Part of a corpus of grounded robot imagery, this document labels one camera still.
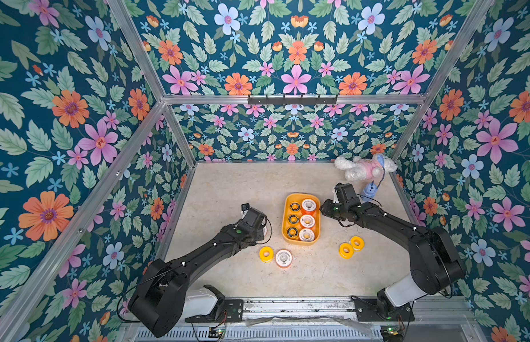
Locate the orange white tape roll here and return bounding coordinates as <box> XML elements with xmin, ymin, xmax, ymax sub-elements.
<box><xmin>299</xmin><ymin>228</ymin><xmax>316</xmax><ymax>242</ymax></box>
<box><xmin>299</xmin><ymin>215</ymin><xmax>316</xmax><ymax>229</ymax></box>
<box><xmin>301</xmin><ymin>198</ymin><xmax>317</xmax><ymax>215</ymax></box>
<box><xmin>274</xmin><ymin>249</ymin><xmax>294</xmax><ymax>269</ymax></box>

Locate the yellow black tape roll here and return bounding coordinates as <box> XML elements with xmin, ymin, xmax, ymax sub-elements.
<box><xmin>287</xmin><ymin>215</ymin><xmax>299</xmax><ymax>226</ymax></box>
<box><xmin>286</xmin><ymin>227</ymin><xmax>299</xmax><ymax>239</ymax></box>
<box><xmin>289</xmin><ymin>202</ymin><xmax>301</xmax><ymax>213</ymax></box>

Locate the yellow plastic storage box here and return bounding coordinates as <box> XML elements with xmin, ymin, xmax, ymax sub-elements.
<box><xmin>281</xmin><ymin>193</ymin><xmax>321</xmax><ymax>247</ymax></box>

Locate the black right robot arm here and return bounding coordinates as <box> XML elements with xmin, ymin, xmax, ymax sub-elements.
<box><xmin>320</xmin><ymin>183</ymin><xmax>466</xmax><ymax>313</ymax></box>

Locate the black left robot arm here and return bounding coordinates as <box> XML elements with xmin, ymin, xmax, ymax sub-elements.
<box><xmin>128</xmin><ymin>204</ymin><xmax>269</xmax><ymax>338</ymax></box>

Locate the white plush toy pink shirt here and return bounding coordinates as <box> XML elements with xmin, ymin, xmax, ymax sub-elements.
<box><xmin>334</xmin><ymin>153</ymin><xmax>398</xmax><ymax>182</ymax></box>

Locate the aluminium front rail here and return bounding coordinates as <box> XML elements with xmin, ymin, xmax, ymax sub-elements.
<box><xmin>123</xmin><ymin>296</ymin><xmax>476</xmax><ymax>326</ymax></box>

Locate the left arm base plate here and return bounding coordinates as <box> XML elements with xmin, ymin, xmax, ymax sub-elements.
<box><xmin>182</xmin><ymin>285</ymin><xmax>244</xmax><ymax>323</ymax></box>

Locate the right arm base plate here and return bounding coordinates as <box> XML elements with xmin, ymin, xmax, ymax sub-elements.
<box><xmin>351</xmin><ymin>296</ymin><xmax>415</xmax><ymax>323</ymax></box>

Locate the black wall hook rail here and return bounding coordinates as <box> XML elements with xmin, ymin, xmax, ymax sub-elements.
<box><xmin>246</xmin><ymin>95</ymin><xmax>338</xmax><ymax>106</ymax></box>

